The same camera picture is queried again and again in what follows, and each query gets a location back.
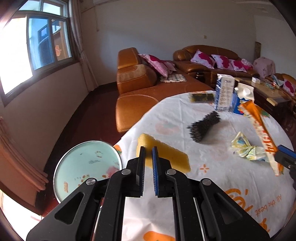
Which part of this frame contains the orange snack wrapper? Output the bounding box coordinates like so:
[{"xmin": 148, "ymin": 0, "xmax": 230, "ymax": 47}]
[{"xmin": 239, "ymin": 100, "xmax": 284, "ymax": 176}]

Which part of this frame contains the yellow printed plastic bag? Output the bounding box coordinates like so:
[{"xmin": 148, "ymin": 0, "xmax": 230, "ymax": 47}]
[{"xmin": 231, "ymin": 132, "xmax": 269, "ymax": 162}]

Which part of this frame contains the yellow sponge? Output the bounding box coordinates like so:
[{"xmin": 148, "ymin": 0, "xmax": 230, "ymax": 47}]
[{"xmin": 136, "ymin": 133, "xmax": 191, "ymax": 173}]

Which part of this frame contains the black foam net bundle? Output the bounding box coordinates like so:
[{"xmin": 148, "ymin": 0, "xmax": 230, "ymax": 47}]
[{"xmin": 187, "ymin": 111, "xmax": 220, "ymax": 143}]

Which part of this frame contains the light blue trash bin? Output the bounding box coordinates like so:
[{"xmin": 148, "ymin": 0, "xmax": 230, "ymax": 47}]
[{"xmin": 53, "ymin": 141, "xmax": 122, "ymax": 203}]

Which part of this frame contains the dark wooden coffee table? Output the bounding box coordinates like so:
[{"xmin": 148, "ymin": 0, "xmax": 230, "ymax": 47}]
[{"xmin": 235, "ymin": 77, "xmax": 295, "ymax": 134}]

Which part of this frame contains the white printed tablecloth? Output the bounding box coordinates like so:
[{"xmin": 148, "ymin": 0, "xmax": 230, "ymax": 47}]
[{"xmin": 114, "ymin": 93, "xmax": 295, "ymax": 240}]

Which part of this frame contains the blue gable-top milk carton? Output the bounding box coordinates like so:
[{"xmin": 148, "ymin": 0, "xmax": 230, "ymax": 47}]
[{"xmin": 232, "ymin": 83, "xmax": 255, "ymax": 115}]

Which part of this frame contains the small white box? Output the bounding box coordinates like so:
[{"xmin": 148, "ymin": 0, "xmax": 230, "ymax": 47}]
[{"xmin": 251, "ymin": 77, "xmax": 260, "ymax": 84}]

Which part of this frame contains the pink covered chair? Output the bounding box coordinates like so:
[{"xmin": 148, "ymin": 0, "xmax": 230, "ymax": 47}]
[{"xmin": 253, "ymin": 57, "xmax": 276, "ymax": 79}]

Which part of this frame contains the tall white milk carton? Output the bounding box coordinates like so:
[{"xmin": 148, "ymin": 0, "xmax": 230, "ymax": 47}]
[{"xmin": 215, "ymin": 74, "xmax": 235, "ymax": 111}]

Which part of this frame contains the pink curtain left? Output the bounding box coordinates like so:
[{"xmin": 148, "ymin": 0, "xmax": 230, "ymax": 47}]
[{"xmin": 1, "ymin": 116, "xmax": 49, "ymax": 192}]

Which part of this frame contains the pink curtain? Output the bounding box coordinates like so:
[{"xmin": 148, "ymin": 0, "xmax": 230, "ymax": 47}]
[
  {"xmin": 1, "ymin": 116, "xmax": 49, "ymax": 192},
  {"xmin": 68, "ymin": 0, "xmax": 99, "ymax": 92}
]

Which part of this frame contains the checkered cloth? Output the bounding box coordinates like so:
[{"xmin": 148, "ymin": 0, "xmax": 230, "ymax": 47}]
[{"xmin": 160, "ymin": 74, "xmax": 187, "ymax": 83}]

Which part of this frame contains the orange leather chaise sofa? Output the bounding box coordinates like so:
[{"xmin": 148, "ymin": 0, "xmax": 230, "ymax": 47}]
[{"xmin": 115, "ymin": 47, "xmax": 213, "ymax": 133}]

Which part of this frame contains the brown leather back sofa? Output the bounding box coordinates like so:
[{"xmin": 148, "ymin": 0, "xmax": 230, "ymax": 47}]
[{"xmin": 173, "ymin": 45, "xmax": 260, "ymax": 87}]

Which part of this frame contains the pink floral pillow on chaise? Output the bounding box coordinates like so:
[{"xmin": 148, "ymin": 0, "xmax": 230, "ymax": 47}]
[{"xmin": 139, "ymin": 54, "xmax": 177, "ymax": 78}]

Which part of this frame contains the pink curtain right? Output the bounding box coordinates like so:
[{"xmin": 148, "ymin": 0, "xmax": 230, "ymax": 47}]
[{"xmin": 68, "ymin": 0, "xmax": 99, "ymax": 92}]

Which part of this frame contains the window with dark frame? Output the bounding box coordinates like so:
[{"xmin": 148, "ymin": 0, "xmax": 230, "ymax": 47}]
[{"xmin": 1, "ymin": 1, "xmax": 78, "ymax": 105}]

